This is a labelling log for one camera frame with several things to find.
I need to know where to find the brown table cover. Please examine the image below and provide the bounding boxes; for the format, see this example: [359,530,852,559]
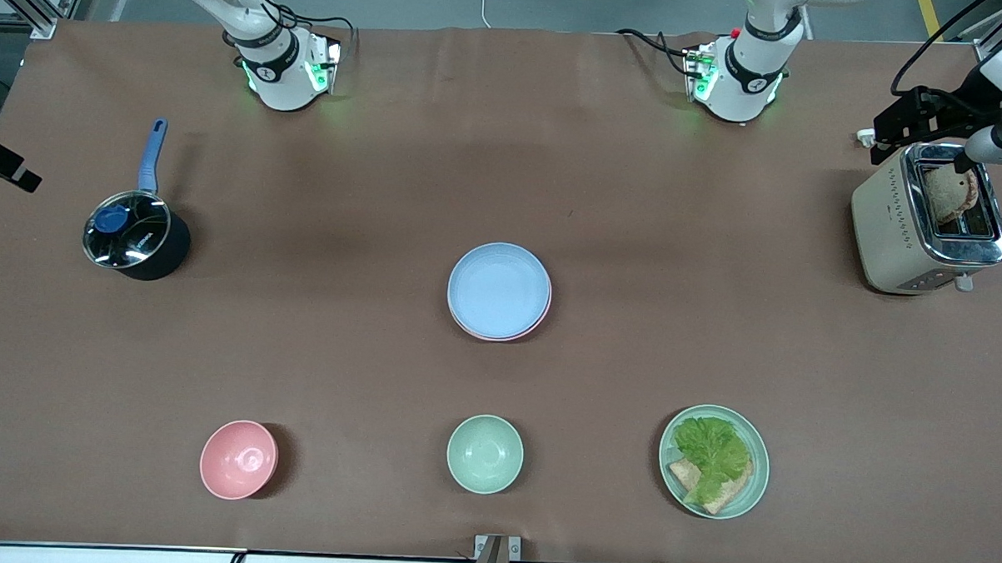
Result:
[0,10,1002,563]

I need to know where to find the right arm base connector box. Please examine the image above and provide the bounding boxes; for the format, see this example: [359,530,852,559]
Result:
[303,35,345,96]

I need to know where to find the glass lid with blue knob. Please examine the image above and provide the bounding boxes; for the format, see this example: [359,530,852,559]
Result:
[82,189,174,271]

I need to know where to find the brown bread slice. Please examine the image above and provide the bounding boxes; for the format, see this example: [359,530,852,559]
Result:
[666,456,754,517]

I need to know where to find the green plate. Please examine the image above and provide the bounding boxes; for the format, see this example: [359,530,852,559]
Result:
[656,402,772,522]

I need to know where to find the beige chrome toaster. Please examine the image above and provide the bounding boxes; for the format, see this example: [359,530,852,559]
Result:
[848,141,1002,299]

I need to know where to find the toast slice in toaster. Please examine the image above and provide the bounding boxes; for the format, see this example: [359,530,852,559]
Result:
[922,162,981,226]

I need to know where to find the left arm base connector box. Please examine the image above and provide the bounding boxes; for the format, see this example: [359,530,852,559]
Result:
[681,42,719,103]

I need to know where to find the metal table bracket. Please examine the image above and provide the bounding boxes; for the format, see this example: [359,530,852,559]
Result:
[473,534,522,563]

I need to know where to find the black saucepan with blue handle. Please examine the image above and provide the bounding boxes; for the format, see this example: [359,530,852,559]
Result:
[82,116,197,284]

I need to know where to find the blue plate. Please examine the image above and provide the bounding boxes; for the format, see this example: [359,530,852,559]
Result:
[446,241,552,341]

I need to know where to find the black base cable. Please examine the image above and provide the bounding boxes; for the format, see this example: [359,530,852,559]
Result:
[251,0,355,65]
[614,27,695,77]

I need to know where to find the pink plate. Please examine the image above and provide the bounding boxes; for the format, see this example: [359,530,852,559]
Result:
[448,272,554,345]

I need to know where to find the green lettuce leaf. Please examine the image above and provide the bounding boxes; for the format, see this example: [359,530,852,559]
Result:
[670,415,754,508]

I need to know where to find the small pink bowl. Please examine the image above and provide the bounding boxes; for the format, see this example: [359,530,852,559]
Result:
[198,419,280,502]

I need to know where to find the small green bowl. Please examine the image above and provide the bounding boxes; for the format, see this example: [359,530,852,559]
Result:
[446,413,526,496]

